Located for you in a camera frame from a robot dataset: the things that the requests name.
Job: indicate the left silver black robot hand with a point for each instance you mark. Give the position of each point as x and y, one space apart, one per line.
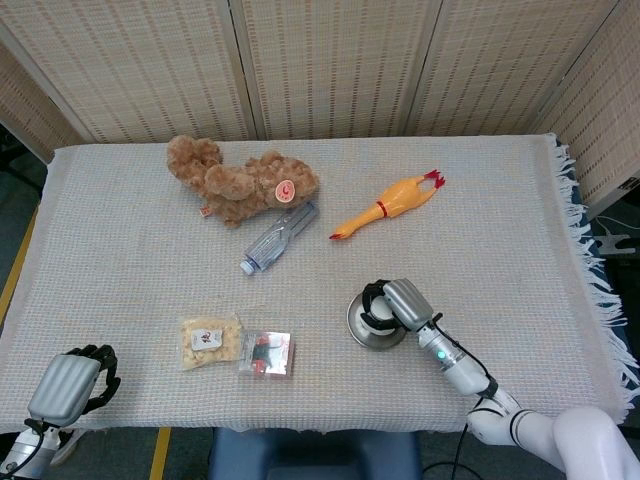
62 385

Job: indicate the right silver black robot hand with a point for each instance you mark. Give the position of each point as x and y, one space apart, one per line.
407 302

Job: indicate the white paper cup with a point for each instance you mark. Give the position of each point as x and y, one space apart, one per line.
381 310

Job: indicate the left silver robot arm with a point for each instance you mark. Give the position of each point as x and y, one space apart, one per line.
22 452

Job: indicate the round stainless steel plate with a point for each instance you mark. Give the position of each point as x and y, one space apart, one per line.
365 339

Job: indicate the yellow rubber chicken toy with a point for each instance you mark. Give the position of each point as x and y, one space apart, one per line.
395 197

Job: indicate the clear plastic water bottle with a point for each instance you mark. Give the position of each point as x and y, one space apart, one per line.
272 242

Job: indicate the beige woven fringed tablecloth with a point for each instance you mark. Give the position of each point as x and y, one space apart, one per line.
125 250

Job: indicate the clear bag of yellow snacks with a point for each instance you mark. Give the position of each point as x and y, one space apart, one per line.
207 345

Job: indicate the clear bag of red-black parts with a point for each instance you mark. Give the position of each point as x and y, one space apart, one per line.
265 352

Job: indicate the brown plush teddy bear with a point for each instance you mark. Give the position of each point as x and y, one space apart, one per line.
235 185

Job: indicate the white metal stand foot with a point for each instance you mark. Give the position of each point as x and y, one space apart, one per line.
617 245

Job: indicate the woven folding screen panel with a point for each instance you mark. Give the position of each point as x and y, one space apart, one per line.
30 110
340 65
515 65
605 110
140 65

